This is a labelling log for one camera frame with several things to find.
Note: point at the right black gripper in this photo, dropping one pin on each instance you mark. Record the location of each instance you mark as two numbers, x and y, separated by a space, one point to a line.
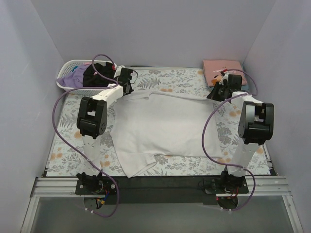
215 94

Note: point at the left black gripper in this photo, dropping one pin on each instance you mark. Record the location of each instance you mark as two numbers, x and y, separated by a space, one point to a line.
128 88

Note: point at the white t shirt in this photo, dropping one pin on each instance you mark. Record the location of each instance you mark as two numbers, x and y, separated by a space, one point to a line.
158 123

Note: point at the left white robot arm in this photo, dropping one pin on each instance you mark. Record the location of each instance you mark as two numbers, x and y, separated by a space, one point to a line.
92 115

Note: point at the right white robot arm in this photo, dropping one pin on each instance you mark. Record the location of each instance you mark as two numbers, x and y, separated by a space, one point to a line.
256 124

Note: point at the folded pink t shirt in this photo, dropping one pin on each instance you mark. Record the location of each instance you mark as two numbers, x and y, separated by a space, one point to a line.
212 70

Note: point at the black garment in basket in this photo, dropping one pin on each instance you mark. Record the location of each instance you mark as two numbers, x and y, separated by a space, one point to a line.
92 78

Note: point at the purple garment in basket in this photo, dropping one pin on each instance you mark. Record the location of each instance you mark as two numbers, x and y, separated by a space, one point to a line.
74 79

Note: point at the white plastic laundry basket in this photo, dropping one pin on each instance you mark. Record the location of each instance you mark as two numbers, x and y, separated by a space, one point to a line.
88 91

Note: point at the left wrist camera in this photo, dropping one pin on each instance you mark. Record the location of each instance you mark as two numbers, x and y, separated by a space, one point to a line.
118 70

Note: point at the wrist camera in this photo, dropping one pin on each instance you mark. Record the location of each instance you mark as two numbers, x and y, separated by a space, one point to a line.
225 76
118 70

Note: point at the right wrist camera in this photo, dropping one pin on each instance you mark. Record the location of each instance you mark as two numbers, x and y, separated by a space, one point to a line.
225 76

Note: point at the aluminium frame rail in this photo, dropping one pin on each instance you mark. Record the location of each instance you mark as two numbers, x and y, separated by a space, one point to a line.
66 187

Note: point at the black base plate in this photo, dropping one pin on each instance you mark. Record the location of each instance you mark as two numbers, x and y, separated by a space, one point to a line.
209 190

